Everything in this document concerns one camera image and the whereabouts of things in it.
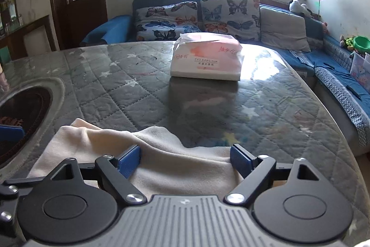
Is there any cream white sweater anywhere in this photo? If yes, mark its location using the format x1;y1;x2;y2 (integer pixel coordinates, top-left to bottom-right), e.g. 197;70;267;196
28;119;243;198

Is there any round black induction cooktop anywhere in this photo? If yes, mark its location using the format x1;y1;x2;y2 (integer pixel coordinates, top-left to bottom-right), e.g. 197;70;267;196
1;87;52;167

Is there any grey quilted star tablecloth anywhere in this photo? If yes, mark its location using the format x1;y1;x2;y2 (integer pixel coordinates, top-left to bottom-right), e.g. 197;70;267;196
3;41;369;246

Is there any dark wooden side table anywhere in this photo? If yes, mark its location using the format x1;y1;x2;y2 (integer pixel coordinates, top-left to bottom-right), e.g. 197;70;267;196
0;14;57;63

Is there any pink white tissue pack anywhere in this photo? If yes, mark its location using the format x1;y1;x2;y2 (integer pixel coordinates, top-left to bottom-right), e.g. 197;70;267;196
170;33;243;81

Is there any plain grey cushion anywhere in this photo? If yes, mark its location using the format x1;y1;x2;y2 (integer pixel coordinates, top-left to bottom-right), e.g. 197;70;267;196
260;7;311;53

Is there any left butterfly print cushion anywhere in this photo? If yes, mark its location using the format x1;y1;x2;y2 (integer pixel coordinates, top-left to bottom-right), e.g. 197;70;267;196
135;1;201;41

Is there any butterfly print cushion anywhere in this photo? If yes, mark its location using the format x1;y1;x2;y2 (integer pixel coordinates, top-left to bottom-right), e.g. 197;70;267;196
135;1;201;41
201;0;261;41

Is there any right butterfly print cushion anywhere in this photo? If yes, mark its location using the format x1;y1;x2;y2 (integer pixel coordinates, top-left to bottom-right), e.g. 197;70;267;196
201;0;261;41

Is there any clear plastic storage box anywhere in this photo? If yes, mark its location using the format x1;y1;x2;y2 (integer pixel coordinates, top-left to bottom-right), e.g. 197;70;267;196
350;53;369;91

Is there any panda plush toy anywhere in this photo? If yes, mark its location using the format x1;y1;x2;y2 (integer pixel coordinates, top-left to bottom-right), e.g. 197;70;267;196
289;0;312;18

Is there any green plastic bowl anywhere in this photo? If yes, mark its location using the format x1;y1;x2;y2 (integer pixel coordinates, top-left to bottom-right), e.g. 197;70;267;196
353;36;370;53

